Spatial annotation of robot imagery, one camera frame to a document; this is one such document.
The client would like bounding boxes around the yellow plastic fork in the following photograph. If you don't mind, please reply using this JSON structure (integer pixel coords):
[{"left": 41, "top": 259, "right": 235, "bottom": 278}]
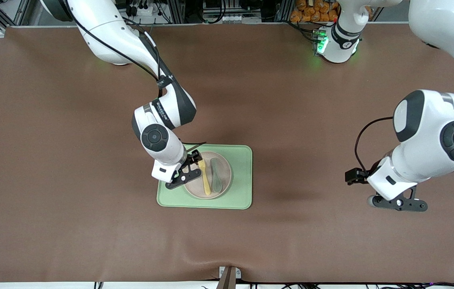
[{"left": 198, "top": 160, "right": 212, "bottom": 196}]

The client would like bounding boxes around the round pink plate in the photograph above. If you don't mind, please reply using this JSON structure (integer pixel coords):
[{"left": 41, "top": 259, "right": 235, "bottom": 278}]
[{"left": 183, "top": 151, "right": 233, "bottom": 199}]

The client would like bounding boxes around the light green rectangular tray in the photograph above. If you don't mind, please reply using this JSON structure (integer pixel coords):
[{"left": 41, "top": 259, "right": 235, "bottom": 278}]
[{"left": 156, "top": 144, "right": 253, "bottom": 210}]

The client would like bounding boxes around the table edge bracket with post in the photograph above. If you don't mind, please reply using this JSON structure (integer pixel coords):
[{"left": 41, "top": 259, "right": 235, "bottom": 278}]
[{"left": 219, "top": 266, "right": 242, "bottom": 289}]

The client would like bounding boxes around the aluminium frame strut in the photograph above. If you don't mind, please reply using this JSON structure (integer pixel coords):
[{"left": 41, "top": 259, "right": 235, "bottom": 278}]
[
  {"left": 0, "top": 0, "right": 31, "bottom": 26},
  {"left": 167, "top": 0, "right": 186, "bottom": 24}
]

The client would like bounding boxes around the green plastic spoon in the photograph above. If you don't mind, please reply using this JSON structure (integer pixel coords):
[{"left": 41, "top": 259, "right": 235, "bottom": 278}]
[{"left": 210, "top": 158, "right": 224, "bottom": 193}]

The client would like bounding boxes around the brown table mat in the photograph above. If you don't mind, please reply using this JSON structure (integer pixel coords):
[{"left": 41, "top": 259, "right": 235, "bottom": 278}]
[{"left": 0, "top": 25, "right": 454, "bottom": 283}]

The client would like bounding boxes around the white power strip with plugs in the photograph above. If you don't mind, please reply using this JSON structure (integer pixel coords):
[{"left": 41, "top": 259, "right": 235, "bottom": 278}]
[{"left": 126, "top": 0, "right": 160, "bottom": 16}]

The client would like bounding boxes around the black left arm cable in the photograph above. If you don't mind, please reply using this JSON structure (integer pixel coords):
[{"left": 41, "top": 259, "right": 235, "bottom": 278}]
[{"left": 355, "top": 116, "right": 396, "bottom": 173}]

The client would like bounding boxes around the pile of orange objects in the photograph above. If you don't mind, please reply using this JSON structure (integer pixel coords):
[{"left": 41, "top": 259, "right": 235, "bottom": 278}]
[{"left": 290, "top": 0, "right": 340, "bottom": 23}]

